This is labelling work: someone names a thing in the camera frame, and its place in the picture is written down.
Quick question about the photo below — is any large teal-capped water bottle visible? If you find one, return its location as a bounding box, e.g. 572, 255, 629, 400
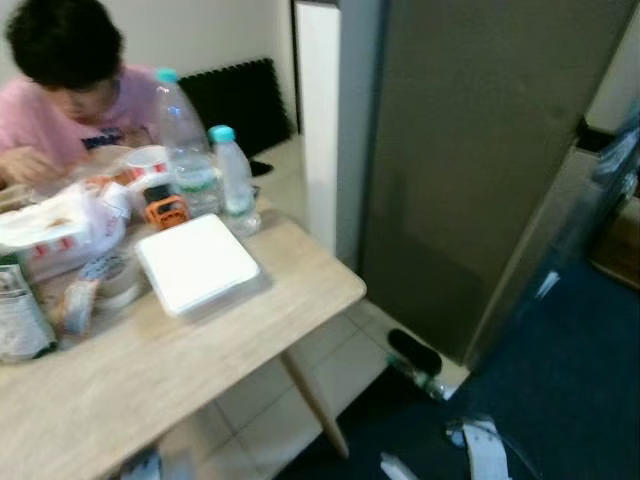
153, 68, 221, 219

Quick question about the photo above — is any small teal-capped water bottle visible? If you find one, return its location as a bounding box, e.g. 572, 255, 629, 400
208, 125, 263, 239

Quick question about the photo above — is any white KFC food box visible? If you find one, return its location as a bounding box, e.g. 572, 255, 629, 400
0, 180, 131, 286

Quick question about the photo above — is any red striped KFC cup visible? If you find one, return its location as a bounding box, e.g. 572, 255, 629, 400
125, 146, 173, 196

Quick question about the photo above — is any black sandal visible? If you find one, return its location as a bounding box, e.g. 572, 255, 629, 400
387, 328, 443, 379

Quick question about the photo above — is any orange black small device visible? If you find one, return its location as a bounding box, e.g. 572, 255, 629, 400
143, 185, 191, 231

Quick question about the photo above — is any black foam mat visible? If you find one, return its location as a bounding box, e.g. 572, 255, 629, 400
178, 57, 297, 159

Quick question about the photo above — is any clear bottle with green cap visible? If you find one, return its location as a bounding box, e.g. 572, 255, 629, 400
385, 355, 451, 403

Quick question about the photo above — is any grey two-door fridge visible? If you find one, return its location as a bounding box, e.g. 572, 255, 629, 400
355, 0, 640, 373

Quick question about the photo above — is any person in pink shirt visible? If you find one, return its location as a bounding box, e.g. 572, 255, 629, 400
0, 0, 166, 191

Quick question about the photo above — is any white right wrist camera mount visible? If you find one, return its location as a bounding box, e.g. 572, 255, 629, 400
445, 415, 513, 480

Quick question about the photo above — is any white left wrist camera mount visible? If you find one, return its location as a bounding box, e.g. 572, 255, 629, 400
378, 452, 421, 480

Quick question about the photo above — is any small brown snack packet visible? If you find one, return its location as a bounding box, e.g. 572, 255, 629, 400
58, 278, 101, 336

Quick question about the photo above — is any green snack pouch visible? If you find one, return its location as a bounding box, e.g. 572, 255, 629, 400
0, 250, 59, 364

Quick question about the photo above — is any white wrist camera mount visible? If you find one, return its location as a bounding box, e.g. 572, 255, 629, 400
445, 415, 513, 480
378, 452, 421, 480

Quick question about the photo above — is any white lidded food container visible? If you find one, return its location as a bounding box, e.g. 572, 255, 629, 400
135, 213, 263, 319

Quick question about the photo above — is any round sauce tub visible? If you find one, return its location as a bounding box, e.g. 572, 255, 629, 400
85, 250, 149, 309

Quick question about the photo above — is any brown cardboard box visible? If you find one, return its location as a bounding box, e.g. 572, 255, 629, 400
590, 195, 640, 291

